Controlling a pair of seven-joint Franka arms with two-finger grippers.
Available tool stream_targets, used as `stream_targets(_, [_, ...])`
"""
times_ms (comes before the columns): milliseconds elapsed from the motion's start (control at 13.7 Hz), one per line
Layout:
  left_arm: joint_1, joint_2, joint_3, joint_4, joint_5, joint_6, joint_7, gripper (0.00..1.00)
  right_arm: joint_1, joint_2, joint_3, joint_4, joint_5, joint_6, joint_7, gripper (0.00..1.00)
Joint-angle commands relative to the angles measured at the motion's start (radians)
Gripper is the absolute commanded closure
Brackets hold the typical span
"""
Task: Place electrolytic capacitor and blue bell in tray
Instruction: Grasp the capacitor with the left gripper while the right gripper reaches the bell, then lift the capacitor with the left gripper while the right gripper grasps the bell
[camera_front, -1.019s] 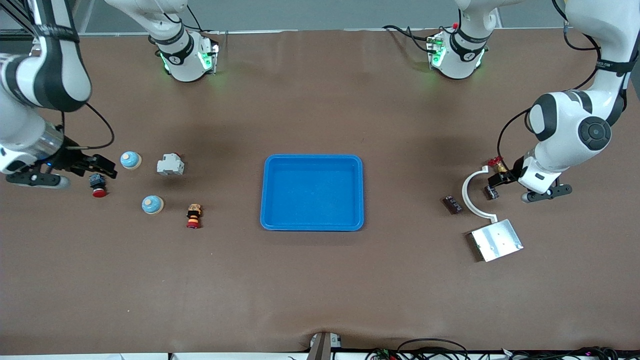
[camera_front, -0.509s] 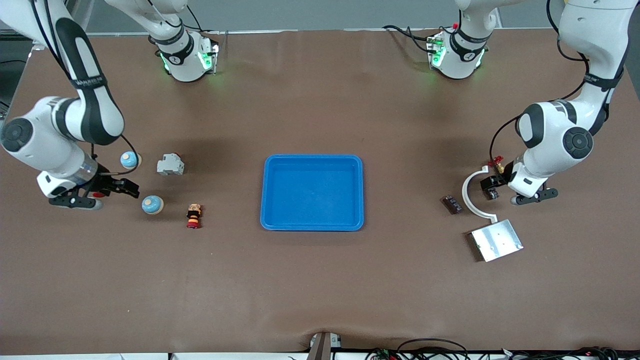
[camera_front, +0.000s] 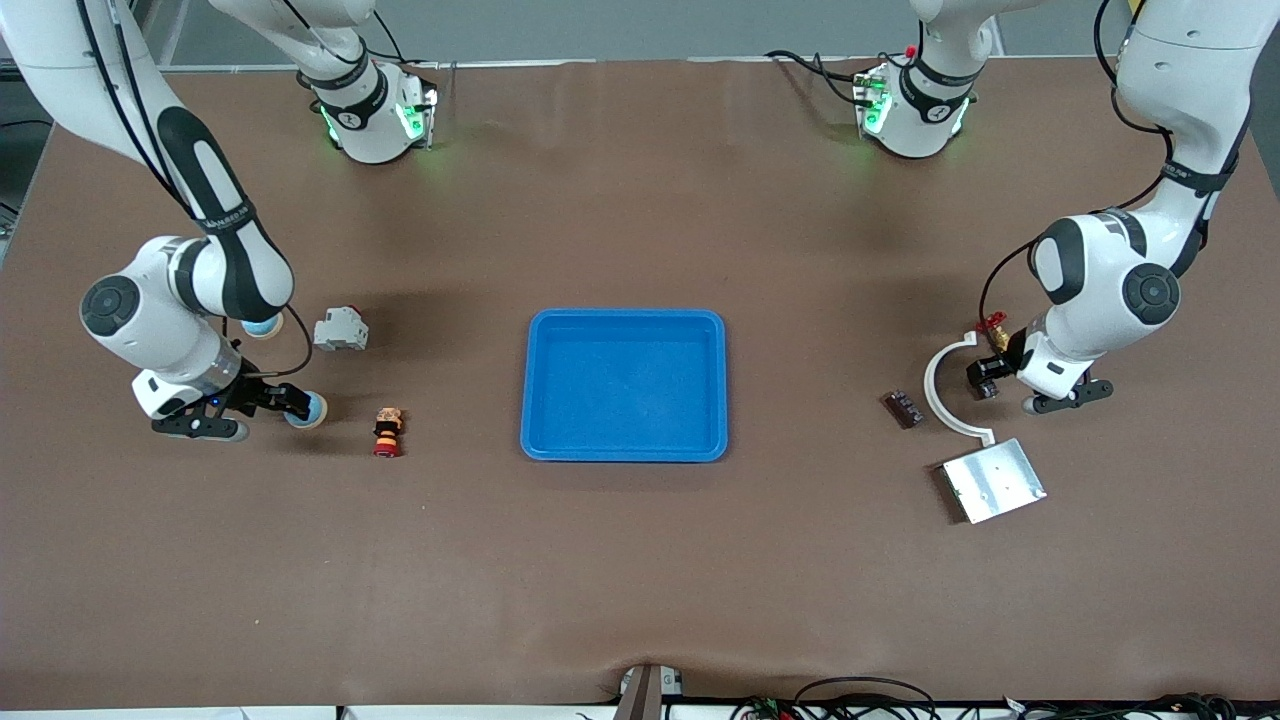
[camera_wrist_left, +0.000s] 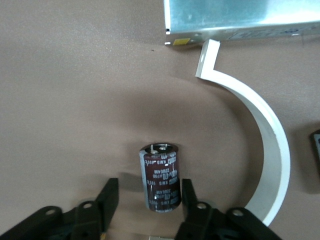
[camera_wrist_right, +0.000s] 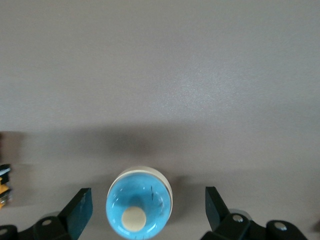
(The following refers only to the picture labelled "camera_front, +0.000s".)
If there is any blue plastic tray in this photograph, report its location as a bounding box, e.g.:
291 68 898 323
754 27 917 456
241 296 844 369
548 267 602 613
519 308 729 464

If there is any white semicircular pipe clamp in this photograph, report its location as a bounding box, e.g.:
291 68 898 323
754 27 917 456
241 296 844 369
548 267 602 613
923 331 996 444

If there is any white circuit breaker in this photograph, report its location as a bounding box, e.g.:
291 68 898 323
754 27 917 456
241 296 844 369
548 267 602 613
313 304 370 353

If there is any silver metal box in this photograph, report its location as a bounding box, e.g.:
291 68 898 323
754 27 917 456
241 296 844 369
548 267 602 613
938 437 1048 525

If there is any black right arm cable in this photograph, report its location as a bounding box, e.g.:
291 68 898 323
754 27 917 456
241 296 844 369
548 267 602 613
75 0 314 379

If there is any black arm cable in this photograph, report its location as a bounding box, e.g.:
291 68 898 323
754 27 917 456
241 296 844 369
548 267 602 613
75 0 314 379
980 0 1176 321

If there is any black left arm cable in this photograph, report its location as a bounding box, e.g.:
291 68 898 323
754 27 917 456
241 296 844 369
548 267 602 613
980 0 1176 321

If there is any black looped cable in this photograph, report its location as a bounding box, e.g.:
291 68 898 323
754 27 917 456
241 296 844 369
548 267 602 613
793 677 939 720

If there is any black left base cable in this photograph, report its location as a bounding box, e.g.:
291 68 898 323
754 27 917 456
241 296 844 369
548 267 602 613
765 50 871 106

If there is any black base cable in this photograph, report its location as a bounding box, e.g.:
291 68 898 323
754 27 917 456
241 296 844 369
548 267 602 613
365 8 456 71
765 50 871 106

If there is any black right base cable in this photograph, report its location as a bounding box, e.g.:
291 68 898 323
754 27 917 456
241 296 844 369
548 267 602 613
365 8 456 71

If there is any black cable bundle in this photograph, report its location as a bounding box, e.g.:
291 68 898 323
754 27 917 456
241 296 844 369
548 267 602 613
1000 692 1280 720

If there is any metal table edge bracket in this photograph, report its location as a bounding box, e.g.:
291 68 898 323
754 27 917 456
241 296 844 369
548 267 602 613
615 663 686 720

